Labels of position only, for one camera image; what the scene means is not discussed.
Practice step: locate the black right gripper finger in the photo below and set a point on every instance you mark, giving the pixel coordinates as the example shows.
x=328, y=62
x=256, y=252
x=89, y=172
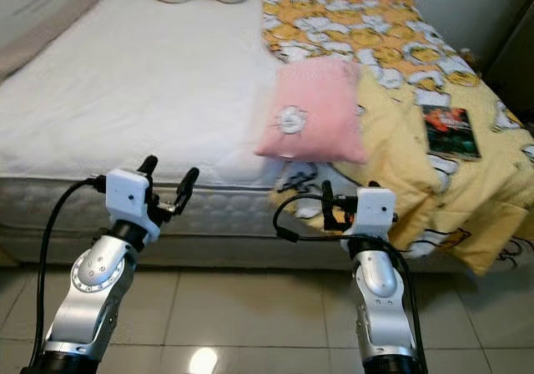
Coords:
x=327, y=200
x=371, y=186

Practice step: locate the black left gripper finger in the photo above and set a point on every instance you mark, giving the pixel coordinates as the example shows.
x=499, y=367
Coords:
x=148, y=165
x=188, y=182

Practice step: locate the pink pillow with flower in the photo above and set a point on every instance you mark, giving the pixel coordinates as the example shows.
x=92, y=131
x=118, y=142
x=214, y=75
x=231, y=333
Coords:
x=317, y=115

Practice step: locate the dark green red book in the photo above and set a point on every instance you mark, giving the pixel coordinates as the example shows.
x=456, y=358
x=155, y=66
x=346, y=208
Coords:
x=450, y=132

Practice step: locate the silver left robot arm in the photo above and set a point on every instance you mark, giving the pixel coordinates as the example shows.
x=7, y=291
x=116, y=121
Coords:
x=92, y=299

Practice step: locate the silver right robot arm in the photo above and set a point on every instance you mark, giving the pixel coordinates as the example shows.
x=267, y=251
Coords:
x=380, y=307

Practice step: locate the yellow duck print blanket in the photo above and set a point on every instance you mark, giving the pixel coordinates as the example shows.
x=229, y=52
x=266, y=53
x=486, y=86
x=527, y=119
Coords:
x=392, y=132

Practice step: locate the grey bed base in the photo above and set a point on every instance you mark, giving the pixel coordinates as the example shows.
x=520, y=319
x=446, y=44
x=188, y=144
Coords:
x=217, y=253

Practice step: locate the white quilted mattress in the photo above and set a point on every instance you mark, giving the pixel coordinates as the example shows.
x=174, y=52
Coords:
x=133, y=90

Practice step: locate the grey printed large pillow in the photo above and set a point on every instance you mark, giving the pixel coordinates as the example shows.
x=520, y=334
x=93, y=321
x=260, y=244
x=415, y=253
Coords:
x=42, y=11

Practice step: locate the dark furniture piece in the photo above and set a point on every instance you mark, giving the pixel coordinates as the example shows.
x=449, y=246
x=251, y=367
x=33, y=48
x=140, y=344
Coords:
x=516, y=65

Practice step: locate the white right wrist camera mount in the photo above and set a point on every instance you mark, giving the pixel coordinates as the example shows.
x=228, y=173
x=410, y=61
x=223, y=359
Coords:
x=375, y=211

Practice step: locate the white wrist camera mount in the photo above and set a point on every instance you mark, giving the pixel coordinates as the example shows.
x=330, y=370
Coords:
x=375, y=211
x=128, y=192

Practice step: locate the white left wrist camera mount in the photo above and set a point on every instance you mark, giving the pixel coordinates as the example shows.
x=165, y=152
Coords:
x=128, y=192

